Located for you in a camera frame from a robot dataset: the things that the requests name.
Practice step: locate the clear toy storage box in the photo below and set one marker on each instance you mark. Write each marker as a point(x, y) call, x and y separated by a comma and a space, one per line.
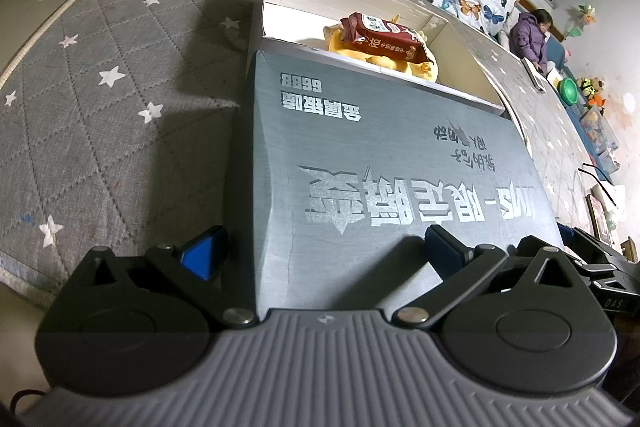
point(597, 129)

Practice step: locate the grey printed box lid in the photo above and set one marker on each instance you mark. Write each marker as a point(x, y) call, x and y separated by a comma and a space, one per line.
point(375, 147)

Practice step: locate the yellow plush toy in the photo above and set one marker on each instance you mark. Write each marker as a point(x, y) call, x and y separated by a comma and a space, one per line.
point(350, 54)

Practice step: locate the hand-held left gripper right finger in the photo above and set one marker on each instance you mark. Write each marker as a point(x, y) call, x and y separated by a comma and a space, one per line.
point(442, 252)

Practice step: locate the small plush toys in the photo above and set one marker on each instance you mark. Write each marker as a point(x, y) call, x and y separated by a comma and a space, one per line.
point(590, 89)

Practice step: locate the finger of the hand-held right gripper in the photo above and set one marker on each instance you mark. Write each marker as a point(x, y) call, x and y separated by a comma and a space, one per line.
point(585, 252)

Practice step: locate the green plastic bowl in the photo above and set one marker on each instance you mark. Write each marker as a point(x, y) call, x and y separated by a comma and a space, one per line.
point(570, 92)

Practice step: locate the dark phone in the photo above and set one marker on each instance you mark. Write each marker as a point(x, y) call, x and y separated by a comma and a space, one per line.
point(599, 219)

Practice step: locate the open picture book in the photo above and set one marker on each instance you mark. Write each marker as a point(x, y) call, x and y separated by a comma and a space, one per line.
point(552, 74)

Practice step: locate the red biscuit packet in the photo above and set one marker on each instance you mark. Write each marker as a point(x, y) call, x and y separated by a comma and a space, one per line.
point(385, 39)

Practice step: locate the white remote control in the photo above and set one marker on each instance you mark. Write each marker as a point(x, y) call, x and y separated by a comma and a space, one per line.
point(535, 76)

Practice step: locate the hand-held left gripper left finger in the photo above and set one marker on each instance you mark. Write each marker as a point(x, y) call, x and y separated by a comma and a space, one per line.
point(202, 252)

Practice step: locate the toy pinwheel flower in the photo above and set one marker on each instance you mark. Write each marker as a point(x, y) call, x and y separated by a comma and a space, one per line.
point(585, 17)

